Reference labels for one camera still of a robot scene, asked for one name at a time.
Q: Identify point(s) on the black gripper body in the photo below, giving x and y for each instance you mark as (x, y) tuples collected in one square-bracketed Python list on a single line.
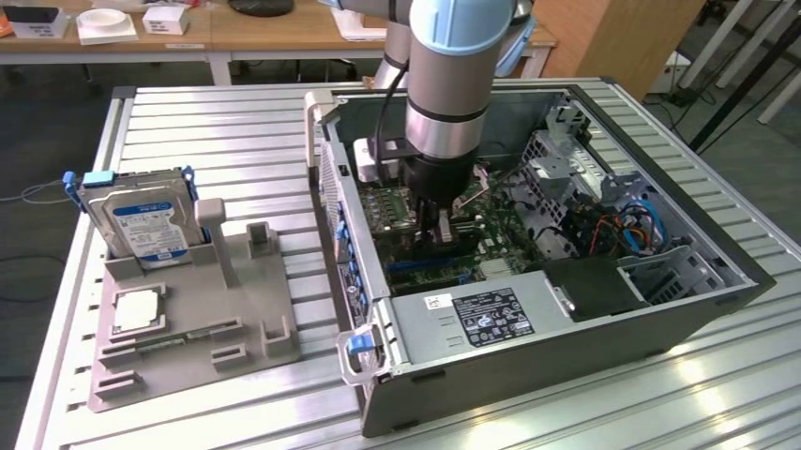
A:
[(438, 180)]

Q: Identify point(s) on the green graphics card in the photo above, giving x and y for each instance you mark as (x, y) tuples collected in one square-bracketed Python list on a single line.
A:
[(441, 244)]

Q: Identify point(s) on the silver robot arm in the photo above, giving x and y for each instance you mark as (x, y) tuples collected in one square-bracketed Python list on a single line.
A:
[(448, 70)]

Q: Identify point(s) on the green RAM stick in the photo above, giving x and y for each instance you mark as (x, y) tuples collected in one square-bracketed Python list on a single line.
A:
[(159, 341), (469, 228)]

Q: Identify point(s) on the metal socket cover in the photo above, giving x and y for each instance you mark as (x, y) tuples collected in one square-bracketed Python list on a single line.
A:
[(482, 178)]

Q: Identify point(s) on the green motherboard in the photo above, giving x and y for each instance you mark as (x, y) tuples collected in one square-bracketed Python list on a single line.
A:
[(494, 244)]

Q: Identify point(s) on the blue slot retention clip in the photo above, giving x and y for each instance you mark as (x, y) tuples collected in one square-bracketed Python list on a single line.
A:
[(358, 286), (352, 269), (362, 303), (342, 232)]

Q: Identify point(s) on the silver chipset heat sink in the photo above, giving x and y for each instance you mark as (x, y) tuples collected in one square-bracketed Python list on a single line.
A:
[(501, 269)]

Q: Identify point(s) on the perforated metal disk bay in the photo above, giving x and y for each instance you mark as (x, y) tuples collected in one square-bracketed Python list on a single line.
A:
[(557, 164)]

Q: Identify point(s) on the grey power supply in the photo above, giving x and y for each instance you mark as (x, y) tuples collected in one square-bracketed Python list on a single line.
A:
[(438, 328)]

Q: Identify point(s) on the blue power supply latch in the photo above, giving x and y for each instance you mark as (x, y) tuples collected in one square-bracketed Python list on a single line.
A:
[(358, 342)]

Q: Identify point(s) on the white papers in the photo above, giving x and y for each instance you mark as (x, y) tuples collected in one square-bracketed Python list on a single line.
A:
[(357, 25)]

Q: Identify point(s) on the grey parts rack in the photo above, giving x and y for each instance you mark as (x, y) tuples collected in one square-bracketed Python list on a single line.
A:
[(206, 304)]

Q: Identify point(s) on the open black PC case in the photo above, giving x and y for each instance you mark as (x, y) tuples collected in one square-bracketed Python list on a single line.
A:
[(564, 375)]

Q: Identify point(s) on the wooden cabinet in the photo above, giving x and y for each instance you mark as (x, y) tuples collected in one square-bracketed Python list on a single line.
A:
[(613, 42)]

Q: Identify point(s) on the grey metal disk bay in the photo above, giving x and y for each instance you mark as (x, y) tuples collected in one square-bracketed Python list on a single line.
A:
[(683, 276)]

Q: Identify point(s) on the black floor power strip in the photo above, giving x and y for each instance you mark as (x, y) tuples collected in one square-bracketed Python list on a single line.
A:
[(685, 98)]

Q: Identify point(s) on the wooden desk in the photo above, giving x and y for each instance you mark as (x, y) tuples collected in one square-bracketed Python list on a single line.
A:
[(250, 33)]

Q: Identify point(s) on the white socket box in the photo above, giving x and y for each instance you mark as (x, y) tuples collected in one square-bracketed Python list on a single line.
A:
[(669, 70)]

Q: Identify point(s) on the hard disk with blue label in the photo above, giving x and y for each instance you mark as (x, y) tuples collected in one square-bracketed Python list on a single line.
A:
[(141, 225)]

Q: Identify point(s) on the black round object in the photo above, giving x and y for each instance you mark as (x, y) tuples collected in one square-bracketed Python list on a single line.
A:
[(260, 5)]

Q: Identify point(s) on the silver CPU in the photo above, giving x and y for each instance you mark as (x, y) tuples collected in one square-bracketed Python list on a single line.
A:
[(138, 307)]

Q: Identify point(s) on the blue disk carrier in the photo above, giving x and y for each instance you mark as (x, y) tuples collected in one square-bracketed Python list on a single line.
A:
[(99, 179)]

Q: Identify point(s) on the black slanted pole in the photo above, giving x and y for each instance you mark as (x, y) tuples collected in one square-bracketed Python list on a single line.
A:
[(745, 94)]

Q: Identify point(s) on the small white labelled box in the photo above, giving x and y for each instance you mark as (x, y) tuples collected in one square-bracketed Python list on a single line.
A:
[(166, 21)]

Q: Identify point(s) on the white flat box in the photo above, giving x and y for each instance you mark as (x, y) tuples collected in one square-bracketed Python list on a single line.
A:
[(106, 36)]

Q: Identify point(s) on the white round dish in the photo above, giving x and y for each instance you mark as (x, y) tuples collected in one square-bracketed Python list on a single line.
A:
[(106, 18)]

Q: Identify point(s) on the white box with black top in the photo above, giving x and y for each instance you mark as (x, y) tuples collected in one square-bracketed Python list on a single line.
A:
[(38, 25)]

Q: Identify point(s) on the orange box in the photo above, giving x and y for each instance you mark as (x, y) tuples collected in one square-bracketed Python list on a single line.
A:
[(5, 23)]

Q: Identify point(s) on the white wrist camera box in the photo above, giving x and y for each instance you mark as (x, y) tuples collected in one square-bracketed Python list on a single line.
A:
[(369, 161)]

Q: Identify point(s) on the white desk frame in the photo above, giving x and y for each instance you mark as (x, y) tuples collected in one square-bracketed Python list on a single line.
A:
[(776, 103)]

